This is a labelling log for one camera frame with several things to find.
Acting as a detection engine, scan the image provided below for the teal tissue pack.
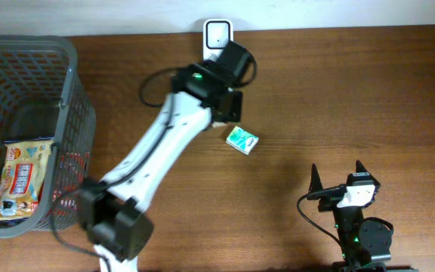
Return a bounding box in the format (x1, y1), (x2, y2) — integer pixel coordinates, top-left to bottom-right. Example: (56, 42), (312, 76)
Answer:
(226, 126), (259, 155)

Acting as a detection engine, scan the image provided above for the beige wet wipes pack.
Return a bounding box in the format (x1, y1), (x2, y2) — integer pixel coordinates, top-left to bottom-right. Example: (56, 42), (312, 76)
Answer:
(0, 139), (53, 222)

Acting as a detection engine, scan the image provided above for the orange tissue pack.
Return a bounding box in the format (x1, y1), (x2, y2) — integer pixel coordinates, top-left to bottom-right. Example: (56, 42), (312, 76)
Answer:
(211, 122), (227, 128)

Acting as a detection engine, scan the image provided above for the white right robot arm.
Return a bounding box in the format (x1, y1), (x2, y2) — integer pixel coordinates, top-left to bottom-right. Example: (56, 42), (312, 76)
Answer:
(306, 161), (393, 271)

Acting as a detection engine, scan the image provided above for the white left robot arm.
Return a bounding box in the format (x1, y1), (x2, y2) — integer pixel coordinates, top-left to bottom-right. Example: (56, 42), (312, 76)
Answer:
(77, 42), (258, 271)

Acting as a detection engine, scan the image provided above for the white barcode scanner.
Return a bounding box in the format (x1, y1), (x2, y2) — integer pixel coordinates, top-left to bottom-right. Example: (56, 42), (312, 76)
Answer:
(202, 18), (234, 60)

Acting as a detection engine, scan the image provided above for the grey plastic mesh basket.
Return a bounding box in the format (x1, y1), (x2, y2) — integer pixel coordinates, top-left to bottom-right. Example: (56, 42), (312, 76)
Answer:
(0, 36), (96, 238)

